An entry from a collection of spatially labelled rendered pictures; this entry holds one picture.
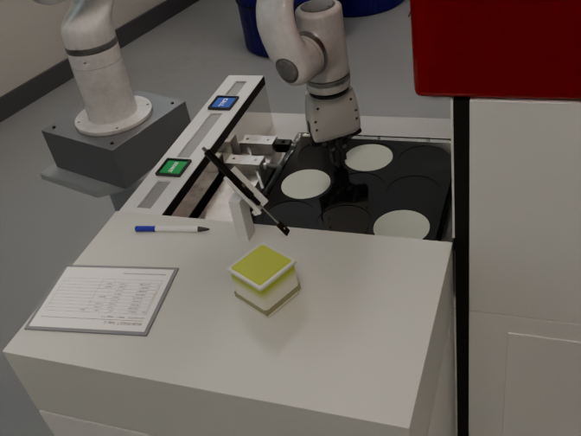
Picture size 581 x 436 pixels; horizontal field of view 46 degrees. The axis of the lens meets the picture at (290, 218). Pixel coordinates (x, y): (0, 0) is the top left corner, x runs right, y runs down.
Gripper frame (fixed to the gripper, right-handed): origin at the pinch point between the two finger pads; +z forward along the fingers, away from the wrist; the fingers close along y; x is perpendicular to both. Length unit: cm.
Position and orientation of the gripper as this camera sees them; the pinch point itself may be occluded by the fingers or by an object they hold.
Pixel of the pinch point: (338, 155)
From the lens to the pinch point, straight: 141.2
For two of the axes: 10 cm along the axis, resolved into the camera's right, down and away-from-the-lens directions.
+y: -9.4, 3.0, -1.4
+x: 2.9, 5.5, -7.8
